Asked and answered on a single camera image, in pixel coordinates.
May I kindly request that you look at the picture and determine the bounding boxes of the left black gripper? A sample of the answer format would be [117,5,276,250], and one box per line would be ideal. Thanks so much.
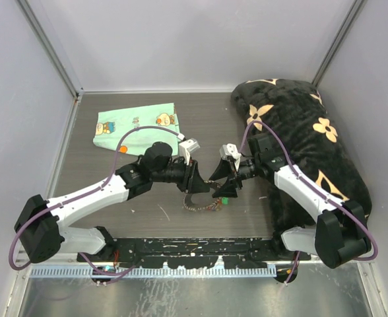
[152,155,209,194]

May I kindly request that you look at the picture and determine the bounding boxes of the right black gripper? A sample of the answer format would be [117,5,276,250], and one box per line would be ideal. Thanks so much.
[209,157,260,198]

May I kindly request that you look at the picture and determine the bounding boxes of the metal keyring disc with rings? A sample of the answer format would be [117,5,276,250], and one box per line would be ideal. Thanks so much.
[183,180,222,212]

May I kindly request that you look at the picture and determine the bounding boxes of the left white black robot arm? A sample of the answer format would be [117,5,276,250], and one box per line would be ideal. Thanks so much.
[14,139,209,264]

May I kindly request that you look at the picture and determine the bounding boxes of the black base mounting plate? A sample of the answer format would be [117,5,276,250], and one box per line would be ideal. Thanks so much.
[87,237,296,269]

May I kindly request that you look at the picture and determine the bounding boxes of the black floral plush pillow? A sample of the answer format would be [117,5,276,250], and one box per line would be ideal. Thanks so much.
[230,78,373,232]

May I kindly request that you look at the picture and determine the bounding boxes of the green cartoon print cloth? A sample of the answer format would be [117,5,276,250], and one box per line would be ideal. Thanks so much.
[93,103,179,156]

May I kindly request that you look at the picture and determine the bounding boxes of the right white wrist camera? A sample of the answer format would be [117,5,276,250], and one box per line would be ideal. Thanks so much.
[219,143,242,170]

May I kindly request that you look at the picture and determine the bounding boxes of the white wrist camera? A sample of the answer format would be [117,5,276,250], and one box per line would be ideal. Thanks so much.
[219,143,242,170]
[178,139,200,165]

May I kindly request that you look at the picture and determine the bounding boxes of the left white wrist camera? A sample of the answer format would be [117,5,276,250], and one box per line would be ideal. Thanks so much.
[178,139,200,165]

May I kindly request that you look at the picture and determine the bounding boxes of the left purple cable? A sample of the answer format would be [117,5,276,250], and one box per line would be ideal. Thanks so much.
[9,125,187,271]

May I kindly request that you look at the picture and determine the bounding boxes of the white slotted cable duct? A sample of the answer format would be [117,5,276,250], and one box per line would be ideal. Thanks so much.
[29,264,276,279]

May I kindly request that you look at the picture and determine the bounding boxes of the right aluminium frame post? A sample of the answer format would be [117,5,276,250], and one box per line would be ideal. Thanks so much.
[312,0,367,87]

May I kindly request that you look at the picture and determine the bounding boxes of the aluminium frame post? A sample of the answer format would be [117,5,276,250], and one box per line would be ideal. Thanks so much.
[312,0,367,87]
[16,1,84,98]

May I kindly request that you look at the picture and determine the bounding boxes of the left aluminium frame post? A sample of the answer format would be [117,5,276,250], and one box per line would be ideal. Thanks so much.
[16,1,84,98]

